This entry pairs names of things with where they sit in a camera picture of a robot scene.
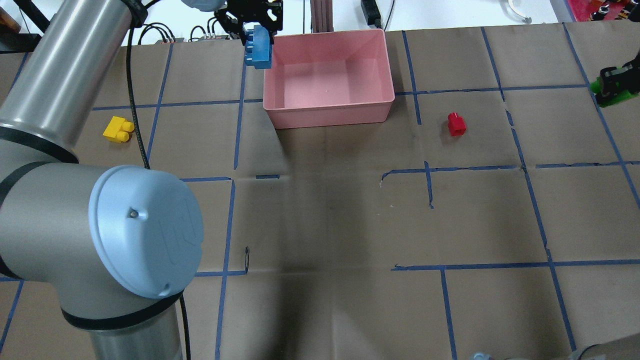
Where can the black power adapter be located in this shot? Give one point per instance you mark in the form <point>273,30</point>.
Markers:
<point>371,12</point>

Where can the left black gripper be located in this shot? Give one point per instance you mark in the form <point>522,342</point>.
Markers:
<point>251,14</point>

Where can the pink plastic box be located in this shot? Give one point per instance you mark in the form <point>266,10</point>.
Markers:
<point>328,79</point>

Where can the red tray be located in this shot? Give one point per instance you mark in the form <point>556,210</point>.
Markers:
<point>599,10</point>

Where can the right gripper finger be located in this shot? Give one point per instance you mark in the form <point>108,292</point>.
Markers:
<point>627,77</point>

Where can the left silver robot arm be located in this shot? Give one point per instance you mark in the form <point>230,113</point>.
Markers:
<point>118,244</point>

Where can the green toy block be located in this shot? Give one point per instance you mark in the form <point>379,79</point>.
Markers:
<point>612,98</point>

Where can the aluminium frame post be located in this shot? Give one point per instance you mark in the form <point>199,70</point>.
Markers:
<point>321,16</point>

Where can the blue toy block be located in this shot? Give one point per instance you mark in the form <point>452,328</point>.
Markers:
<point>258,48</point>

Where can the red toy block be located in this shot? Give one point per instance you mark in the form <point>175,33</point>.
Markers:
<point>456,124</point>

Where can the yellow toy block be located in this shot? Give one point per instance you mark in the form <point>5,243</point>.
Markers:
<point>119,130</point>

